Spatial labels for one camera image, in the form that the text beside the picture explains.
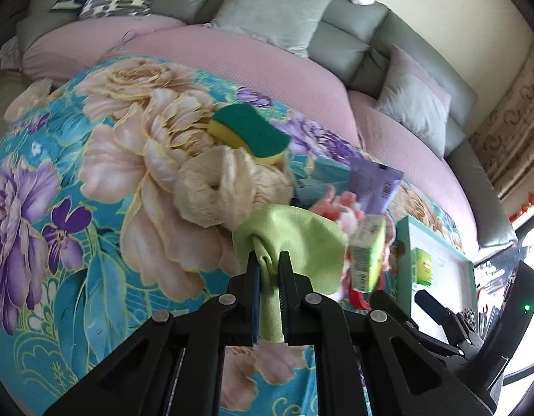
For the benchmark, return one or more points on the large grey cushion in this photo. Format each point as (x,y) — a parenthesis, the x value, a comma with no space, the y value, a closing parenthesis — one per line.
(271,13)

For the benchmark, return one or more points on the beige patterned curtain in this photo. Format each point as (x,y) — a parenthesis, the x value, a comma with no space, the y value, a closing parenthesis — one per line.
(513,117)

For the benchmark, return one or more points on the purple packet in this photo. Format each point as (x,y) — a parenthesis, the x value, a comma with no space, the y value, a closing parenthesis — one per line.
(373,182)

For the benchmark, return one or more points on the teal box with white inside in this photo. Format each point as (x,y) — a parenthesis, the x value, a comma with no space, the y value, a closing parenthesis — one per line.
(444,264)

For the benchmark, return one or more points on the grey green sofa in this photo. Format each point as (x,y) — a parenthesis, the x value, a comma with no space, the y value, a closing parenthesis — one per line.
(349,26)

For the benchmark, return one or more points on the green packaged item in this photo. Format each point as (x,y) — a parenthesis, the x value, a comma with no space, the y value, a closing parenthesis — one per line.
(366,255)

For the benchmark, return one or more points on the yellow green scrubbing sponge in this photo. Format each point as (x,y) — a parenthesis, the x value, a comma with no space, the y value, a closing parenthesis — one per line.
(249,128)

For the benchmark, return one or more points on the red hanging decoration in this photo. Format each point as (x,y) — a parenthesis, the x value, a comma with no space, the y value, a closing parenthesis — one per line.
(529,203)

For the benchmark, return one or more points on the light green microfiber cloth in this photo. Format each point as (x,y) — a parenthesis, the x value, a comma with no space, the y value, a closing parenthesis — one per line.
(306,234)

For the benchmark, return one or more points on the pink sofa cover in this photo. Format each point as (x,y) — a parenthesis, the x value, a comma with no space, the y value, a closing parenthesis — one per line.
(258,73)

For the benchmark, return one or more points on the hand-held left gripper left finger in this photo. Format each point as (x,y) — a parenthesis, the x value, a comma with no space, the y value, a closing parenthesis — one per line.
(254,294)

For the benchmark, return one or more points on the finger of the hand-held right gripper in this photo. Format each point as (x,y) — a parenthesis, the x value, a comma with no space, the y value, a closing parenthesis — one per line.
(431,307)

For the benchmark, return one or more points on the beige loofah scrubber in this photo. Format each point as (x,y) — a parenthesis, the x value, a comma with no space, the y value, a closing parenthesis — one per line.
(202,195)

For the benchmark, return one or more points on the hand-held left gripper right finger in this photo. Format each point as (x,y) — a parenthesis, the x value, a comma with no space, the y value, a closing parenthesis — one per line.
(285,294)

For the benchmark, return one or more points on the teal packet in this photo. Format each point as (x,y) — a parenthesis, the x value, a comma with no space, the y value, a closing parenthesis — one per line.
(327,171)

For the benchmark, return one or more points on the floral printed blanket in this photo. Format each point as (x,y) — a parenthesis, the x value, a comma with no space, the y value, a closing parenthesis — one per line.
(98,208)

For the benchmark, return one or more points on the grey cushion with pink back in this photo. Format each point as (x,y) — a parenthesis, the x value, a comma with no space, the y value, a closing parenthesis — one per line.
(412,99)

